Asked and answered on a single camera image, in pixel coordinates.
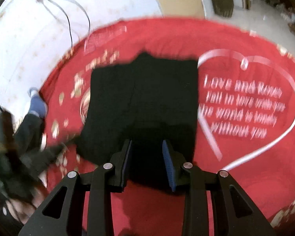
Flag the black pants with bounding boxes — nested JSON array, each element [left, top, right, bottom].
[[76, 53, 198, 192]]

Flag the dark jeans leg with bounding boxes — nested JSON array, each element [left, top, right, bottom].
[[14, 113, 45, 157]]

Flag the black battery pack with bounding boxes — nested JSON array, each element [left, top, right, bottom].
[[0, 105, 16, 154]]

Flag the blue sock foot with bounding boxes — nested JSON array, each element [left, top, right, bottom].
[[28, 87, 48, 119]]

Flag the red rose bedsheet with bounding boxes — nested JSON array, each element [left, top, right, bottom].
[[40, 18, 295, 235]]

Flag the dark ceramic urn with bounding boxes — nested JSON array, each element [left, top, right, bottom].
[[211, 0, 234, 18]]

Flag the black power cable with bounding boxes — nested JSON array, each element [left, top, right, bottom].
[[38, 0, 92, 51]]

